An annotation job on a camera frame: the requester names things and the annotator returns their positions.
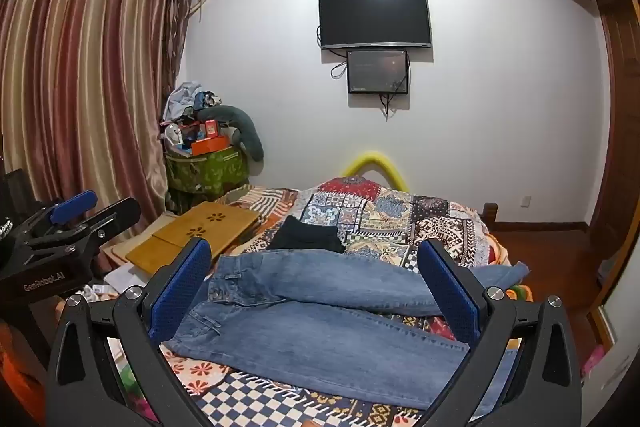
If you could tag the heap of crumpled clothes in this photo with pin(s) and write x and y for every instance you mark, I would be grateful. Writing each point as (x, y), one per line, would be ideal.
(182, 99)

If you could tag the black folded garment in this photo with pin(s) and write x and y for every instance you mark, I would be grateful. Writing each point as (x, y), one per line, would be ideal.
(305, 234)

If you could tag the orange box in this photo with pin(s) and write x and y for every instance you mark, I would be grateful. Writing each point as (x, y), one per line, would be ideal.
(210, 146)

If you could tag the orange cloth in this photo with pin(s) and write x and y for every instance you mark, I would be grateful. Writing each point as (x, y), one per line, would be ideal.
(20, 372)

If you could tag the wooden bed post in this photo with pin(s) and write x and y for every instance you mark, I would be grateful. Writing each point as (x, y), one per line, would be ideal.
(491, 213)

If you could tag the green patterned laundry basket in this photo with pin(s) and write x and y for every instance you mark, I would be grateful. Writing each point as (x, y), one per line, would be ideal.
(207, 177)

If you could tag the pink slipper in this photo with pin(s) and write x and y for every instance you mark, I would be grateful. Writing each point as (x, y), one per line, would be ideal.
(594, 359)

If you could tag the black wall television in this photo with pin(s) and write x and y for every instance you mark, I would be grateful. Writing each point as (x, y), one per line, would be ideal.
(375, 17)

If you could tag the wooden door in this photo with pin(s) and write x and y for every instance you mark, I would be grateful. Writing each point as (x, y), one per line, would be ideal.
(622, 117)

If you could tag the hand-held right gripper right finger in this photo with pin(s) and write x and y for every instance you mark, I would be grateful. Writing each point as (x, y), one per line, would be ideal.
(450, 292)

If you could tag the blue denim pants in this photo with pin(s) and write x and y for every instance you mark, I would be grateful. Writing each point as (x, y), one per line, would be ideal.
(325, 327)

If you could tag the bamboo lap desk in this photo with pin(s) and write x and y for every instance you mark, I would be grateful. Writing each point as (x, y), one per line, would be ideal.
(200, 227)

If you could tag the grey long pillow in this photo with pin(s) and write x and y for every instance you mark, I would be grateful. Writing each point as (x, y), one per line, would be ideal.
(247, 132)

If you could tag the striped satin curtain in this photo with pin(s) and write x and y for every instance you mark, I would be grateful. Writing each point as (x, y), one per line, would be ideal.
(85, 82)

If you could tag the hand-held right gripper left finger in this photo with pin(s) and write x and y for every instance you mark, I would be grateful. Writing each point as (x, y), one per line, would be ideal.
(182, 292)

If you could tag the white wall socket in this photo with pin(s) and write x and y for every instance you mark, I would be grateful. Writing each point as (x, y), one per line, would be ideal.
(525, 201)

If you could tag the brown patterned curtain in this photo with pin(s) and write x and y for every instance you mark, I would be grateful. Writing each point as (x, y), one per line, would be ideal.
(180, 22)

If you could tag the small wall monitor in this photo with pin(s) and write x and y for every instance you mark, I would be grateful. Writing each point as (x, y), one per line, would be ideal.
(377, 71)

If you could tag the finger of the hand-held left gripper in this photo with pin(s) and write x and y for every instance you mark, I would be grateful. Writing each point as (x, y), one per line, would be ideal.
(117, 213)
(75, 205)

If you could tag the colourful fleece blanket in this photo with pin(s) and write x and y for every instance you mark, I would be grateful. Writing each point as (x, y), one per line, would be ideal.
(520, 294)

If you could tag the yellow foam tube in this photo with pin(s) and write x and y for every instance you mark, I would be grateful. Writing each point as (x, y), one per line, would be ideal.
(372, 159)

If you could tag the patchwork printed bed sheet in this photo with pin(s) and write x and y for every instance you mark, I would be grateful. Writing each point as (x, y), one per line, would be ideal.
(390, 217)

